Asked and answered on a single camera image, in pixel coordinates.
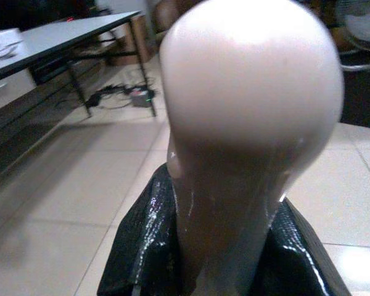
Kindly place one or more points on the white paper sheet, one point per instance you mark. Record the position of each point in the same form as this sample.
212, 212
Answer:
3, 43

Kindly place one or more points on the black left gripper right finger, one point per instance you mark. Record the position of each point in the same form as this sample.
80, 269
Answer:
296, 265

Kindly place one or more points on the black cabinet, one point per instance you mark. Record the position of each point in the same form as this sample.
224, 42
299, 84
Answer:
362, 92

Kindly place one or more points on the white drawer cabinet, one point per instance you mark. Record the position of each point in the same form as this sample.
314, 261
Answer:
9, 89

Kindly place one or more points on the grey table with black frame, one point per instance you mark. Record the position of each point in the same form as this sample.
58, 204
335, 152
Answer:
64, 40

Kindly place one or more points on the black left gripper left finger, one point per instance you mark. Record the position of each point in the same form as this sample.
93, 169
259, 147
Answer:
148, 246

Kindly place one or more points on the grey power adapter box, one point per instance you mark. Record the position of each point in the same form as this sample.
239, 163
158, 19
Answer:
141, 98

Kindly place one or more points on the brown cardboard box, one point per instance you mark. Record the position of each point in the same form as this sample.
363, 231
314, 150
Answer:
138, 40

